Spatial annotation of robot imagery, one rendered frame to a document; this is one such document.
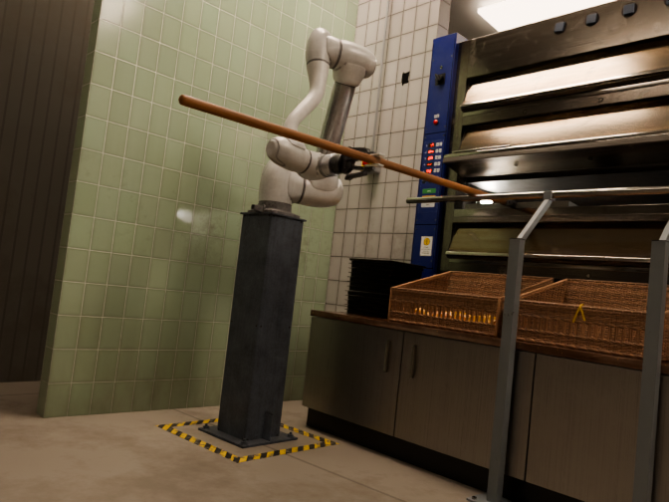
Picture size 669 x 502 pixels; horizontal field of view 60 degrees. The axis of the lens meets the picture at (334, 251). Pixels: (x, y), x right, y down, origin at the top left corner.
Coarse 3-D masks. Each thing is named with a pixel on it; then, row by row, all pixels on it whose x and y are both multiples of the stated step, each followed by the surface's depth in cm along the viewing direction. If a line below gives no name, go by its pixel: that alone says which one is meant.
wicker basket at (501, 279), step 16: (448, 272) 295; (464, 272) 291; (400, 288) 260; (416, 288) 277; (432, 288) 286; (448, 288) 294; (464, 288) 288; (496, 288) 276; (528, 288) 242; (400, 304) 269; (416, 304) 278; (432, 304) 247; (448, 304) 242; (464, 304) 237; (480, 304) 232; (496, 304) 227; (400, 320) 258; (416, 320) 252; (448, 320) 241; (480, 320) 231; (496, 320) 225; (496, 336) 225
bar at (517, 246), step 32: (512, 192) 241; (544, 192) 229; (576, 192) 220; (608, 192) 212; (640, 192) 204; (512, 256) 212; (512, 288) 210; (512, 320) 209; (512, 352) 209; (640, 416) 175; (640, 448) 174; (640, 480) 173
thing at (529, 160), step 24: (576, 144) 247; (600, 144) 239; (624, 144) 232; (648, 144) 228; (456, 168) 299; (480, 168) 292; (504, 168) 284; (528, 168) 277; (552, 168) 271; (576, 168) 264
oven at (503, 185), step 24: (528, 24) 287; (456, 72) 315; (456, 96) 313; (576, 96) 264; (600, 96) 257; (624, 96) 249; (648, 96) 242; (456, 120) 311; (480, 120) 300; (504, 120) 291; (456, 144) 309; (600, 168) 262; (624, 168) 254; (648, 168) 247; (456, 192) 306; (504, 192) 328; (480, 216) 293; (504, 216) 283; (528, 216) 274; (552, 216) 266; (576, 216) 258; (600, 216) 250; (624, 216) 243; (648, 216) 236; (456, 264) 300; (480, 264) 290; (504, 264) 280; (528, 264) 271; (552, 264) 263; (576, 264) 255
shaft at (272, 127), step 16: (208, 112) 163; (224, 112) 166; (272, 128) 178; (288, 128) 182; (320, 144) 192; (336, 144) 197; (368, 160) 208; (384, 160) 214; (416, 176) 228; (432, 176) 234; (480, 192) 259
